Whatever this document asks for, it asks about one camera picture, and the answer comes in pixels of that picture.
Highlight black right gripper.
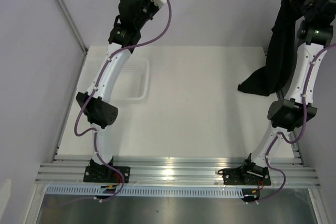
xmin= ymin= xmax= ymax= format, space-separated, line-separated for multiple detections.
xmin=286 ymin=0 xmax=325 ymax=20

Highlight black t-shirt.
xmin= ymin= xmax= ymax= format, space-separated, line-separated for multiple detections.
xmin=237 ymin=0 xmax=302 ymax=96

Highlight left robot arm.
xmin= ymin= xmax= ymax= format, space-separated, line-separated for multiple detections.
xmin=76 ymin=0 xmax=171 ymax=182

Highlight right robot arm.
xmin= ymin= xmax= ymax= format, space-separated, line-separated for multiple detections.
xmin=238 ymin=0 xmax=335 ymax=184

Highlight white plastic basket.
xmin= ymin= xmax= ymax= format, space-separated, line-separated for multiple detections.
xmin=83 ymin=57 xmax=151 ymax=101

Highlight left aluminium frame post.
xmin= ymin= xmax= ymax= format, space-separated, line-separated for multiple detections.
xmin=54 ymin=0 xmax=88 ymax=55

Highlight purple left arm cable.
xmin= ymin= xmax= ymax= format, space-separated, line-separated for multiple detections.
xmin=73 ymin=0 xmax=174 ymax=204

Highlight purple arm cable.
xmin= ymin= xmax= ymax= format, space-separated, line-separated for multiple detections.
xmin=245 ymin=42 xmax=336 ymax=205
xmin=73 ymin=0 xmax=174 ymax=204

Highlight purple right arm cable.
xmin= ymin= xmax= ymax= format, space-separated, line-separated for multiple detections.
xmin=245 ymin=42 xmax=336 ymax=205

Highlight aluminium mounting rail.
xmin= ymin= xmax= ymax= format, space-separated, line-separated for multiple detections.
xmin=35 ymin=155 xmax=321 ymax=188

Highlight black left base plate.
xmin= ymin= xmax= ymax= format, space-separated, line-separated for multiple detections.
xmin=83 ymin=165 xmax=131 ymax=184

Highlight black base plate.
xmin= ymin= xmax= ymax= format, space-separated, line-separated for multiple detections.
xmin=83 ymin=165 xmax=131 ymax=184
xmin=222 ymin=167 xmax=271 ymax=186

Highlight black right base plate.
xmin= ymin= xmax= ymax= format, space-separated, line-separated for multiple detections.
xmin=222 ymin=167 xmax=271 ymax=186

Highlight white slotted cable duct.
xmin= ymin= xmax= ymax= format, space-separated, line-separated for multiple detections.
xmin=46 ymin=185 xmax=244 ymax=198

